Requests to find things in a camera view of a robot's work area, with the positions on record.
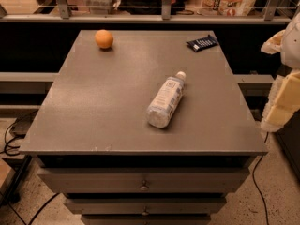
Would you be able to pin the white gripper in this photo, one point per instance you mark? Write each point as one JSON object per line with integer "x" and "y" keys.
{"x": 292, "y": 46}

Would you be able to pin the dark blue rxbar wrapper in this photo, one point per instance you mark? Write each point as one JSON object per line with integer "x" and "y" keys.
{"x": 202, "y": 43}

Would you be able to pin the clear plastic water bottle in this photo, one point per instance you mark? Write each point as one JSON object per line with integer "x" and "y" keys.
{"x": 162, "y": 107}

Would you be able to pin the black bag behind glass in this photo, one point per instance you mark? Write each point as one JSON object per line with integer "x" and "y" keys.
{"x": 149, "y": 7}

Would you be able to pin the orange fruit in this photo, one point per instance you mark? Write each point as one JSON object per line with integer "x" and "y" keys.
{"x": 104, "y": 39}

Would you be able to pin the clear plastic box behind glass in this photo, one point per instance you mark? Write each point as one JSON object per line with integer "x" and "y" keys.
{"x": 100, "y": 0}

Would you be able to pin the grey drawer cabinet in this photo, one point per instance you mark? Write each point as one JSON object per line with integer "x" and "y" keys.
{"x": 94, "y": 145}

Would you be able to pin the metal railing with glass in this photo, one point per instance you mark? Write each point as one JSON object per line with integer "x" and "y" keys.
{"x": 75, "y": 11}

